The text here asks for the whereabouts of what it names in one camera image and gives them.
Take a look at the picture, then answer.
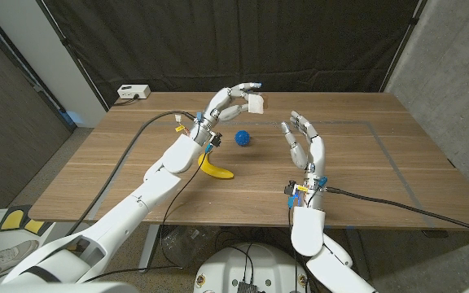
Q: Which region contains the blue spiky ball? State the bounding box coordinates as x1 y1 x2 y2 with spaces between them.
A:
234 129 252 147

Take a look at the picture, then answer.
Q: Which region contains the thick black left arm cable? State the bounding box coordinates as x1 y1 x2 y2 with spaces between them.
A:
67 110 197 237

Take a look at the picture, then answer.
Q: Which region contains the tan adhesive bandage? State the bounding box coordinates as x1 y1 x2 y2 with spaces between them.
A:
247 94 265 116

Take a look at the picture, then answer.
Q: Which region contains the yellow banana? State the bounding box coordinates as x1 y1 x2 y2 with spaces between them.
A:
197 153 235 180

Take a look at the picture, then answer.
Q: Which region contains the black backdrop stand pole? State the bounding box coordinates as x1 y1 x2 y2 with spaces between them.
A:
379 0 427 93
34 0 109 111

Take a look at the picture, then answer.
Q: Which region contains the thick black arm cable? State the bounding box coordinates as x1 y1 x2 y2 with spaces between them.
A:
67 110 197 237
326 186 469 237

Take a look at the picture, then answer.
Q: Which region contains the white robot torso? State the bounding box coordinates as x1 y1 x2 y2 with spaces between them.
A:
193 243 312 293

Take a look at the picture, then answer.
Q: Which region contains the grey table leg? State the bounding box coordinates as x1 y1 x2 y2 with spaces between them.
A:
344 228 368 269

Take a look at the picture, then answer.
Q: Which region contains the white table leg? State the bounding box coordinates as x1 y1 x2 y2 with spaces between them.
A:
138 224 158 273

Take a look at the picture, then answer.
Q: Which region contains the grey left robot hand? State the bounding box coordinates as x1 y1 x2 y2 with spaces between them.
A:
195 82 264 136

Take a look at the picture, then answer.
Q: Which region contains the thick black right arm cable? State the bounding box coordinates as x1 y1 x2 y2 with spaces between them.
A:
326 186 469 237

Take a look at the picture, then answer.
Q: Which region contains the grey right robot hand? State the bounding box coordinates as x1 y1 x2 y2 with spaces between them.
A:
280 110 327 179

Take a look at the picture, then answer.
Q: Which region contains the dark grey door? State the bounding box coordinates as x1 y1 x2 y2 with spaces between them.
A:
0 15 77 212

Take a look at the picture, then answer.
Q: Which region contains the clear plastic bag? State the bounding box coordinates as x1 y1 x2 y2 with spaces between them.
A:
164 225 219 265

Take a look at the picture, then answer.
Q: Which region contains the grey sneaker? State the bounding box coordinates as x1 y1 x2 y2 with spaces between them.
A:
0 239 40 278

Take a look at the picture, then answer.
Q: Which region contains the white power socket box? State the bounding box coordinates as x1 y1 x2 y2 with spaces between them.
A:
116 84 151 100

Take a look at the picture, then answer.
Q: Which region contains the yellow and black foot pedal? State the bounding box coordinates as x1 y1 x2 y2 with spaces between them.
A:
0 208 55 236

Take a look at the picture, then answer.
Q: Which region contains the thin black cable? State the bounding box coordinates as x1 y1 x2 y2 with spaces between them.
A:
81 152 213 284

